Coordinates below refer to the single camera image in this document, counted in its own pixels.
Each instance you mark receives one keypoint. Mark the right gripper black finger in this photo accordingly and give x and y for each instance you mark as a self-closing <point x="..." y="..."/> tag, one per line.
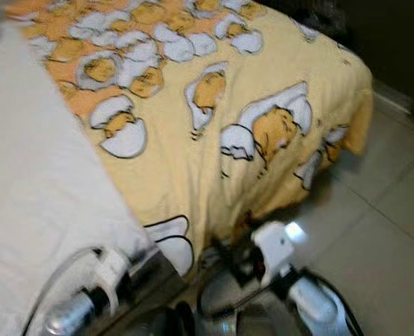
<point x="226" y="255"/>

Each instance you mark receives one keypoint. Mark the yellow cartoon egg blanket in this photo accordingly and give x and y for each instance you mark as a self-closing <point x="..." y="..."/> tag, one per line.
<point x="200" y="175"/>

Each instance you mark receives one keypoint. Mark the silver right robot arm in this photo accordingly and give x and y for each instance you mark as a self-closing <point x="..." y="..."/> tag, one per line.
<point x="319" y="308"/>

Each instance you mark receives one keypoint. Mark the grey robot leg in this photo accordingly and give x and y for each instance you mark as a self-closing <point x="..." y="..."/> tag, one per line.
<point x="168" y="320"/>

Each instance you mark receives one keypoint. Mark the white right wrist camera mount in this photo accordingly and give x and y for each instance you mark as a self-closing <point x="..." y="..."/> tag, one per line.
<point x="273" y="248"/>

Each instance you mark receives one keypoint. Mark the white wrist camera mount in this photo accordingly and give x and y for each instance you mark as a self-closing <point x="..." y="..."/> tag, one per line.
<point x="273" y="248"/>
<point x="108" y="276"/>

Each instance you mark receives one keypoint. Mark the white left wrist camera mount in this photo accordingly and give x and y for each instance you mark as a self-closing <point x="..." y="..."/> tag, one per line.
<point x="108" y="276"/>

